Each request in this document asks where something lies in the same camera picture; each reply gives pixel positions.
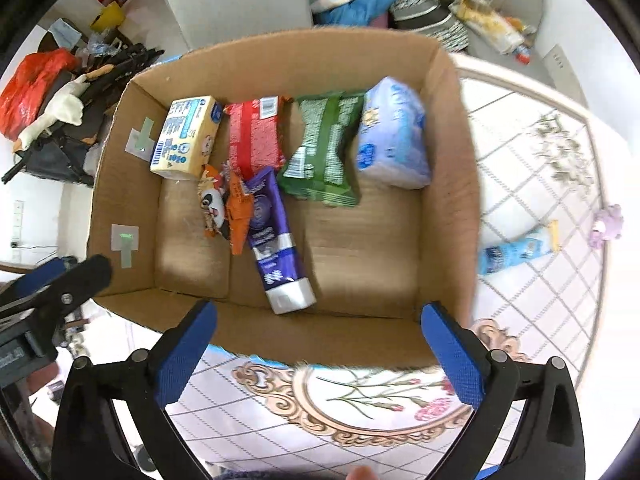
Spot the purple white tube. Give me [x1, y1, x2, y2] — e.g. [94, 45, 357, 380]
[247, 167, 316, 314]

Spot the black white patterned bag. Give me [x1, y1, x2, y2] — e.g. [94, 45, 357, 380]
[390, 0, 470, 52]

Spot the orange snack bag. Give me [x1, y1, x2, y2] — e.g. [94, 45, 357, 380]
[198, 162, 254, 256]

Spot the black stroller frame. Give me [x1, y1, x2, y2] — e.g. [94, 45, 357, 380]
[1, 44, 165, 188]

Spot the yellow bag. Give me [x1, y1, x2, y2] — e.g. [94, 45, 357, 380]
[90, 1, 126, 32]

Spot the red plastic bag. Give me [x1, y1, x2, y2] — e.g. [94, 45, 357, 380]
[0, 48, 78, 141]

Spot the light blue small tube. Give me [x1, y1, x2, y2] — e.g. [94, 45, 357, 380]
[476, 220, 560, 275]

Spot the light blue wipes pack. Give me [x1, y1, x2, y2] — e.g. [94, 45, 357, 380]
[356, 77, 432, 190]

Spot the red snack packet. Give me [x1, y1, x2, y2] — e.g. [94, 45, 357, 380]
[224, 96, 288, 182]

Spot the white yellow package on chair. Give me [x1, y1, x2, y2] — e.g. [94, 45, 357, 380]
[449, 0, 525, 54]

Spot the green snack packet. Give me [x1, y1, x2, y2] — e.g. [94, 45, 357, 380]
[277, 91, 364, 207]

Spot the open cardboard box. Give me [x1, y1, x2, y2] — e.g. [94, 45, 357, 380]
[86, 27, 483, 366]

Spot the yellow blue tissue pack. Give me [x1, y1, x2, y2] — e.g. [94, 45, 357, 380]
[150, 96, 224, 180]

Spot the white goose plush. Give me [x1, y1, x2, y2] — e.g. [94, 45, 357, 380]
[12, 64, 114, 153]

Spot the grey chair by wall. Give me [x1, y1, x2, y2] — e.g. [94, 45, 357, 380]
[466, 0, 554, 87]

